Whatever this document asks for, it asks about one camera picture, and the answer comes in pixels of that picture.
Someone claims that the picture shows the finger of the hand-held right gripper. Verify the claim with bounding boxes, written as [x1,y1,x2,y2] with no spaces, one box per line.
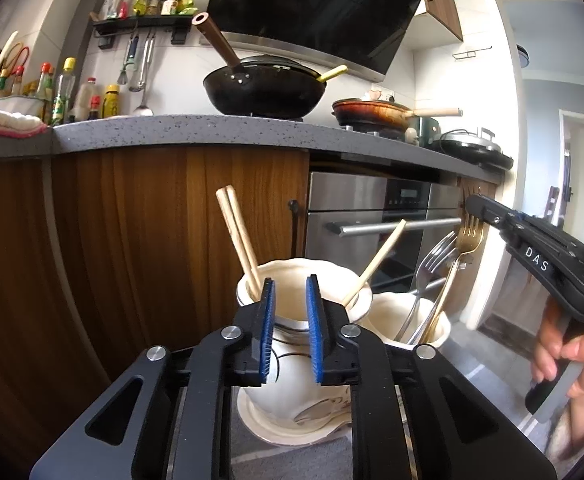
[464,194,584,287]

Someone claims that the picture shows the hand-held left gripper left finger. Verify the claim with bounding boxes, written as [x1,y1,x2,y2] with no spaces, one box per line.
[29,277,277,480]

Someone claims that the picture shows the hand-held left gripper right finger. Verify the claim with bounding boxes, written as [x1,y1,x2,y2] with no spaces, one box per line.
[306,274,558,480]

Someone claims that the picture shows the white floral ceramic utensil holder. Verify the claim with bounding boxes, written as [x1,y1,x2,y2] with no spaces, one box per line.
[235,257,453,443]

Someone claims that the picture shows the gold fork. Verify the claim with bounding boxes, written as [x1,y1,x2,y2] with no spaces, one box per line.
[417,212,486,346]

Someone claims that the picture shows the person's right forearm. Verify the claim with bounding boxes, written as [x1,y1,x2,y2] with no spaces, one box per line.
[544,385,584,467]

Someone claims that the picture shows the wooden chair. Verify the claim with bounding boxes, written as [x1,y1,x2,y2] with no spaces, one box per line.
[544,186,561,227]

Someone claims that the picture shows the black griddle with lid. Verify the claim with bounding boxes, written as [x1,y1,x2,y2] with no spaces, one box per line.
[434,127,515,170]

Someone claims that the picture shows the white ceramic holder tray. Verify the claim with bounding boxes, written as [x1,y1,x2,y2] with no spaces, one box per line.
[237,387,353,447]

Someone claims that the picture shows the stainless steel oven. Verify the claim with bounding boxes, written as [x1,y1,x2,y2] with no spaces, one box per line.
[306,170,466,302]

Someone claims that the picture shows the green kitchen appliance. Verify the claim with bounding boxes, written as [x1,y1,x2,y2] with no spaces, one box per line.
[416,116,441,147]

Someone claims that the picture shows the wooden kitchen cabinet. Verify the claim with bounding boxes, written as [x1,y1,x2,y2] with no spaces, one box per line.
[0,147,503,411]

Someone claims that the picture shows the grey kitchen countertop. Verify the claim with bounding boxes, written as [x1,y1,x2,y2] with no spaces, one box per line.
[0,114,509,184]

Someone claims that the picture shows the hanging metal ladle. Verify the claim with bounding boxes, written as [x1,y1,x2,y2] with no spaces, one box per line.
[130,30,155,117]

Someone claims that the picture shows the clear bottle with red cap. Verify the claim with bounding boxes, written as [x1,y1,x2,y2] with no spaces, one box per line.
[69,77,98,122]

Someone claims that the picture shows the hanging metal spatula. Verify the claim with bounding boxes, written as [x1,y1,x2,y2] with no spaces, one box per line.
[118,32,140,86]

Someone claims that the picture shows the black range hood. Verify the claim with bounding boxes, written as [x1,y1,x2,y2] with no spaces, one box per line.
[206,0,425,83]

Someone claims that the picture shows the yellow cap oil bottle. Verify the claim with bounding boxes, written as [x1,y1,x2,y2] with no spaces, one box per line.
[52,57,78,126]

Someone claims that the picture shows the red cap sauce bottle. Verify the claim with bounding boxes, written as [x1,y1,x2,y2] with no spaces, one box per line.
[36,62,55,124]

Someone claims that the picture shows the pink white towel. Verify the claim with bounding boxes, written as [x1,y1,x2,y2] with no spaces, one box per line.
[0,97,49,139]

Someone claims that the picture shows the black cabinet handle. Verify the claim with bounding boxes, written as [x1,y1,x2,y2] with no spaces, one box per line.
[288,200,301,257]

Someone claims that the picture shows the metal wall rack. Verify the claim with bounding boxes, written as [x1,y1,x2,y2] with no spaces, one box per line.
[452,46,493,61]

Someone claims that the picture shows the frying pan with cream handle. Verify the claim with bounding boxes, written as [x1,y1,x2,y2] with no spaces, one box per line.
[332,97,464,134]

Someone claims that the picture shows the black wok with wooden handle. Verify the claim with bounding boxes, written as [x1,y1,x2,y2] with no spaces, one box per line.
[192,11,327,117]

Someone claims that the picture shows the spatula with green handle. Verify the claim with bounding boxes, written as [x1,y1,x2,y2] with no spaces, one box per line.
[317,65,349,84]

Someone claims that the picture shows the black wall shelf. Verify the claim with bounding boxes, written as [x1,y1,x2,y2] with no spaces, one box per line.
[92,14,197,50]

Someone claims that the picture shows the red handled scissors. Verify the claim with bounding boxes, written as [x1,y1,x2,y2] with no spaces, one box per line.
[2,46,30,79]

